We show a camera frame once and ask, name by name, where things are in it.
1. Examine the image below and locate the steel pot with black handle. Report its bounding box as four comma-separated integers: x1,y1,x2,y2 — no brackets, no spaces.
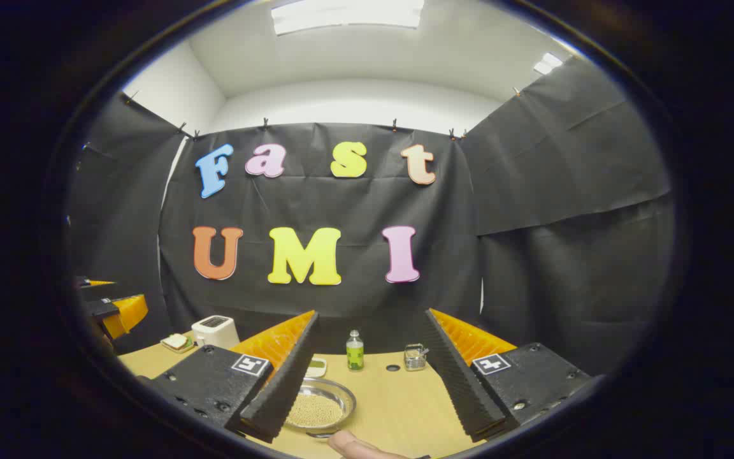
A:
284,377,357,439

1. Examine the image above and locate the large ceiling light panel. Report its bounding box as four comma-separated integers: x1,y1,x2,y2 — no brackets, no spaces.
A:
270,0,426,36

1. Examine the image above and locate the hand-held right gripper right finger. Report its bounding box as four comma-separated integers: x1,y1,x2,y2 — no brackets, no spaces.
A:
422,308,593,443

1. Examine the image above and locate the metal wire utensil holder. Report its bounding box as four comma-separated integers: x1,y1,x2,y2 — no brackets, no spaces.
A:
403,344,430,372

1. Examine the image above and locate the black backdrop cloth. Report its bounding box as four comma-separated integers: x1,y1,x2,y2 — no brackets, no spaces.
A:
66,54,677,377

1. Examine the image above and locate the white toaster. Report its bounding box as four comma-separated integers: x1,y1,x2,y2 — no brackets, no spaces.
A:
191,315,241,350

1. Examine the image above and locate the green label drink bottle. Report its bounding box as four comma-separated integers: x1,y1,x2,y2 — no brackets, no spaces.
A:
346,330,365,372

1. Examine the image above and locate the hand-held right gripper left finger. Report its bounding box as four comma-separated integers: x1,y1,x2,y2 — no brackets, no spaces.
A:
149,310,320,444

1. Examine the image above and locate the small plate with toast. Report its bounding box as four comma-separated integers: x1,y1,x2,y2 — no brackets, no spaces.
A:
161,333,196,354

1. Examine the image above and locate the small ceiling light panel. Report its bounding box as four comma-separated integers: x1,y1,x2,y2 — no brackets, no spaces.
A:
533,52,564,76

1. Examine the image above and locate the pile of soybeans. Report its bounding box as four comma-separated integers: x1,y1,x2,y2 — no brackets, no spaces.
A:
288,393,345,429

